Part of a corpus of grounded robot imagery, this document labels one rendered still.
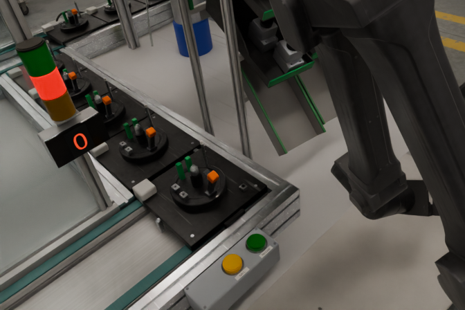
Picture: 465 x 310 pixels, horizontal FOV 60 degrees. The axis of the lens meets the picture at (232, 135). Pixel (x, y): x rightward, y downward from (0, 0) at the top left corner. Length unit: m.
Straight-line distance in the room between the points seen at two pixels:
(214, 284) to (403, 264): 0.42
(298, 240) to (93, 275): 0.48
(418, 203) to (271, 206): 0.32
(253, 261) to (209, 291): 0.11
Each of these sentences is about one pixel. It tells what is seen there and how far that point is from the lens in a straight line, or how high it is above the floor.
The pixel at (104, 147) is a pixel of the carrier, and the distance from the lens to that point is 1.21.
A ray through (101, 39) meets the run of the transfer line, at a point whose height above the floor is 0.93.
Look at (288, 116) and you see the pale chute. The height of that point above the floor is 1.05.
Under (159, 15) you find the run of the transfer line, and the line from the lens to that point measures 2.19.
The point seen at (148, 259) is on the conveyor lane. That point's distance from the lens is 0.98.
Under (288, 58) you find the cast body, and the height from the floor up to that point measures 1.24.
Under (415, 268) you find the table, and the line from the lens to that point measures 1.01.
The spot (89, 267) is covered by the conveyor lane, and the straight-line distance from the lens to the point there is 1.02.
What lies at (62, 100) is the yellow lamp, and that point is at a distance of 0.83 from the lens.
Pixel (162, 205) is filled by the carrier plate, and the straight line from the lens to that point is 1.00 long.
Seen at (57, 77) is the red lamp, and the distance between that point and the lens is 0.81.
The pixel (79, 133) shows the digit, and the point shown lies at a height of 1.22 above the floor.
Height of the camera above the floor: 1.68
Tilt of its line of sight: 39 degrees down
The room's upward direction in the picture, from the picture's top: 9 degrees counter-clockwise
